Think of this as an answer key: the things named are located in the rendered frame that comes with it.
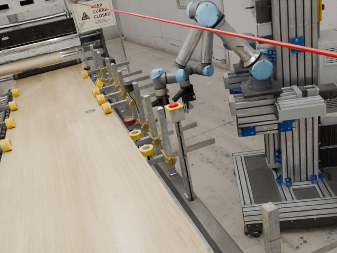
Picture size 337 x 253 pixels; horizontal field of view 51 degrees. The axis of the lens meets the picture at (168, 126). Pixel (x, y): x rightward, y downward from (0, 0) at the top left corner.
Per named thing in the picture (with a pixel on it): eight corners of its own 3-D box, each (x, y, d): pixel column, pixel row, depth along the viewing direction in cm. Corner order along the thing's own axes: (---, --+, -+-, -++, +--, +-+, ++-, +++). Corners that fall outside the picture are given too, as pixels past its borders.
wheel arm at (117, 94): (157, 84, 298) (156, 80, 296) (158, 85, 295) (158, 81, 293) (100, 100, 286) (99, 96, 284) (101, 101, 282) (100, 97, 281)
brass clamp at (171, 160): (170, 154, 212) (168, 147, 210) (178, 163, 200) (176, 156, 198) (160, 157, 210) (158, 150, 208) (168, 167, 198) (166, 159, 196)
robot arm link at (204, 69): (222, 0, 226) (216, 77, 240) (211, 1, 235) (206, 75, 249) (208, -1, 220) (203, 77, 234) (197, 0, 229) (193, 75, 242)
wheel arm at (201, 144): (212, 142, 215) (211, 136, 214) (215, 144, 212) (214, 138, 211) (146, 165, 205) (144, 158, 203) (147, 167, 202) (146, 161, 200)
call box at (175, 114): (180, 116, 170) (177, 101, 166) (185, 121, 163) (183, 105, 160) (166, 120, 168) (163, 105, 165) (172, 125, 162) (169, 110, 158)
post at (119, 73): (133, 123, 298) (120, 69, 279) (134, 125, 295) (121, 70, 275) (129, 125, 297) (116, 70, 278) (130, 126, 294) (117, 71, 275)
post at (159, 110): (175, 178, 210) (161, 105, 191) (178, 181, 207) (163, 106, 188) (170, 180, 209) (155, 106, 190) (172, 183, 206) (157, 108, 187)
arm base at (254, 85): (270, 81, 222) (269, 66, 218) (275, 89, 208) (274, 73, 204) (245, 85, 224) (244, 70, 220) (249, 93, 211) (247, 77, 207)
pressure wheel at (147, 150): (146, 160, 208) (142, 143, 204) (158, 160, 205) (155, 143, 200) (141, 167, 202) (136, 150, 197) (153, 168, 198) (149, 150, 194)
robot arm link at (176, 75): (184, 65, 209) (166, 68, 211) (183, 70, 199) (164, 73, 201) (186, 78, 212) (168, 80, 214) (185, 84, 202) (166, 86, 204)
